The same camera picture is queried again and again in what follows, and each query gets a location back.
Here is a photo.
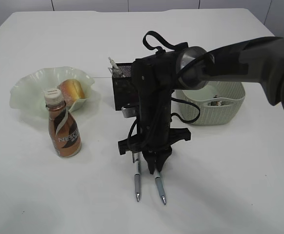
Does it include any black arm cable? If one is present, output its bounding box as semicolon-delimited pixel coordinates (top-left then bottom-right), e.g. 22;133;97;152
127;30;216;147

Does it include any brown coffee bottle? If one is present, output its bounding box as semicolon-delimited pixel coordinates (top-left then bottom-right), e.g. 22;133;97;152
44;88;81;157

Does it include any clear plastic ruler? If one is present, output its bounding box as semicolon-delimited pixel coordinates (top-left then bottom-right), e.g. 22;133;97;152
108;67;122;78

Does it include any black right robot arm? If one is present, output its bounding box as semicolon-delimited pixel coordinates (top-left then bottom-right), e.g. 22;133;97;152
118;37;284;174

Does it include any pale green wavy glass plate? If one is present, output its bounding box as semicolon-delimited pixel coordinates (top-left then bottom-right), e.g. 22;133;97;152
9;66;100;118

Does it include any pale green woven basket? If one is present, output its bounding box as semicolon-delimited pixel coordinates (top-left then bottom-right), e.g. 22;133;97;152
176;81;245;125

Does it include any grey grip pen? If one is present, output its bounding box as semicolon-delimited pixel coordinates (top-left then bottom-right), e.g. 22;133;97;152
132;153;142;202

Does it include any blue grip pen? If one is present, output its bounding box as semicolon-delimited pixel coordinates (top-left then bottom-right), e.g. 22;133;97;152
154;170;167;205

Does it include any golden sugared bread roll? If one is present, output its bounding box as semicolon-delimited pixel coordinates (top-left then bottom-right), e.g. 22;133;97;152
57;79;85;107

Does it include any brown paper scrap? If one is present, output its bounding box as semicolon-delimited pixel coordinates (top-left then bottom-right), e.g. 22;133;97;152
207;96;232;106

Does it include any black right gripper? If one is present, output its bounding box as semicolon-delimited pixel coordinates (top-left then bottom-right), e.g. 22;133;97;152
118;92;190;175

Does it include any beige grip pen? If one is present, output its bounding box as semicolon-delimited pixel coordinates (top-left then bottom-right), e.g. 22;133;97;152
108;57;124;78

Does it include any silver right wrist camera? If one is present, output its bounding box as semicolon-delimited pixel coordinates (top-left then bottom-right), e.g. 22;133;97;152
121;103;140;118

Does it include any black mesh pen holder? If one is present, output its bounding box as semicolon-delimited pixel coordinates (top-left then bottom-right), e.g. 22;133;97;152
111;63;139;111

